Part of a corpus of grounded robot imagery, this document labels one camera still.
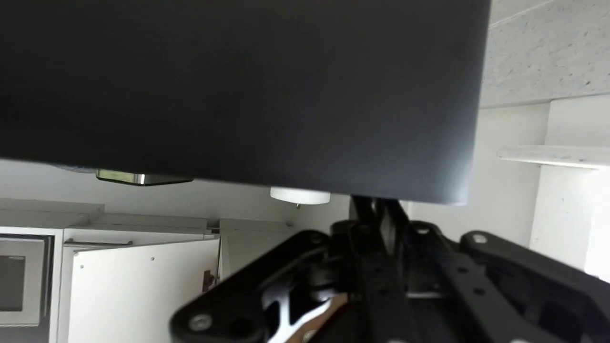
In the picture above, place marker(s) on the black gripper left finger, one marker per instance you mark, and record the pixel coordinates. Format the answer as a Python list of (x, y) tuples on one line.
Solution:
[(374, 293)]

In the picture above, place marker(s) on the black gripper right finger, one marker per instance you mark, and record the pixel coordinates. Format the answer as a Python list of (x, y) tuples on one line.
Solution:
[(458, 293)]

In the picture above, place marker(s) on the round white ceiling lamp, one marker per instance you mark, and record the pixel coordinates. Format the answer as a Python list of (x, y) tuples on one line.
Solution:
[(297, 196)]

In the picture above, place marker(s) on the black utensil holder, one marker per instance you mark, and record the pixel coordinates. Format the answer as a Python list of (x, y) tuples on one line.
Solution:
[(254, 97)]

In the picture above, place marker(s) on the white cabinet door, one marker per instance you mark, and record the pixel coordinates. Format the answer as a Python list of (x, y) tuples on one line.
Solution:
[(139, 293)]

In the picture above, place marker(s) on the flat metallic ceiling fixture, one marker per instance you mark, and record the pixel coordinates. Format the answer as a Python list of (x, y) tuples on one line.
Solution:
[(143, 178)]

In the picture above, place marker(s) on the white framed appliance door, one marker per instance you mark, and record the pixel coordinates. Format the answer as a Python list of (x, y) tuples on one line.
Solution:
[(19, 279)]

